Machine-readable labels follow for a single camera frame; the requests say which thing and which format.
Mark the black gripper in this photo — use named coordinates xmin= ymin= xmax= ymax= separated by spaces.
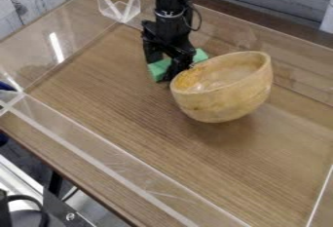
xmin=142 ymin=10 xmax=197 ymax=82

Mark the green rectangular block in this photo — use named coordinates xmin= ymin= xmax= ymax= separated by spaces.
xmin=147 ymin=48 xmax=210 ymax=82

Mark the light brown wooden bowl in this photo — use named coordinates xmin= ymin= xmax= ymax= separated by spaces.
xmin=170 ymin=51 xmax=273 ymax=123

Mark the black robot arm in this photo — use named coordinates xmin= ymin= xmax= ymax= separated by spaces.
xmin=142 ymin=0 xmax=202 ymax=82

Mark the blue object at left edge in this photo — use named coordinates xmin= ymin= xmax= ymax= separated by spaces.
xmin=0 ymin=81 xmax=16 ymax=92

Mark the black table leg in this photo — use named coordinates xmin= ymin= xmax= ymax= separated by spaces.
xmin=48 ymin=171 xmax=64 ymax=197

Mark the clear acrylic tray wall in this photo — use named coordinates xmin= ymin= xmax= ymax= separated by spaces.
xmin=0 ymin=0 xmax=333 ymax=227

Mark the black metal bracket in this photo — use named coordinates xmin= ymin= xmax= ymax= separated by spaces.
xmin=43 ymin=190 xmax=96 ymax=227

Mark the black cable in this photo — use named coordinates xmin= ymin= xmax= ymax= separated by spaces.
xmin=5 ymin=194 xmax=51 ymax=227

